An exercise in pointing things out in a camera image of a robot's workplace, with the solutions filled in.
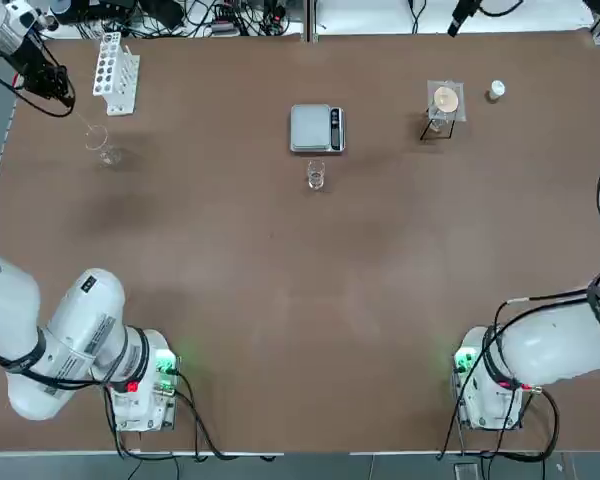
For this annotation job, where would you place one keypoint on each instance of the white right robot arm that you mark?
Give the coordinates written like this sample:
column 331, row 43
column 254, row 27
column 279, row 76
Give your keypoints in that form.
column 545, row 345

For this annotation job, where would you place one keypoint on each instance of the small white lamp cap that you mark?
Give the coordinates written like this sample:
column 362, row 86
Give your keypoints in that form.
column 496, row 90

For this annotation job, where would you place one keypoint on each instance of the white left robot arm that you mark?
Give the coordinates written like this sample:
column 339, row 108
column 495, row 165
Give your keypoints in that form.
column 80, row 340

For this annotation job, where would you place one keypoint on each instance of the silver digital balance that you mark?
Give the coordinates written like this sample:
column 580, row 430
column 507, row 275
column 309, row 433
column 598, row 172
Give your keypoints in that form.
column 312, row 127

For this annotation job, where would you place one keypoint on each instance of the black tape roll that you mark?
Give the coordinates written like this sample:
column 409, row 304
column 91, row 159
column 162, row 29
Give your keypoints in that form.
column 53, row 24

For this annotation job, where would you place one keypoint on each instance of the glass alcohol lamp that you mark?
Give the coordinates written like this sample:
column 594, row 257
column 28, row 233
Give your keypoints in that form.
column 437, row 124

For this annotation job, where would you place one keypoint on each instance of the aluminium frame post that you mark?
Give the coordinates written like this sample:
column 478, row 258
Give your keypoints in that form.
column 310, row 20

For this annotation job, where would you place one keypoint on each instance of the black tripod stand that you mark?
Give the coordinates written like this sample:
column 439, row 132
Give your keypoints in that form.
column 425, row 135

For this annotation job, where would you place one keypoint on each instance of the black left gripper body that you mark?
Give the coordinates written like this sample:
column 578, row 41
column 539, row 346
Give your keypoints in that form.
column 35, row 65

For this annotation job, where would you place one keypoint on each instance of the white test tube rack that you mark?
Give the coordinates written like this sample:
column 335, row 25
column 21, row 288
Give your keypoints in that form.
column 112, row 75

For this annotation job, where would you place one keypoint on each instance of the small glass beaker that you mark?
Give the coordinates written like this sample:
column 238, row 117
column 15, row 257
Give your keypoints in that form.
column 316, row 176

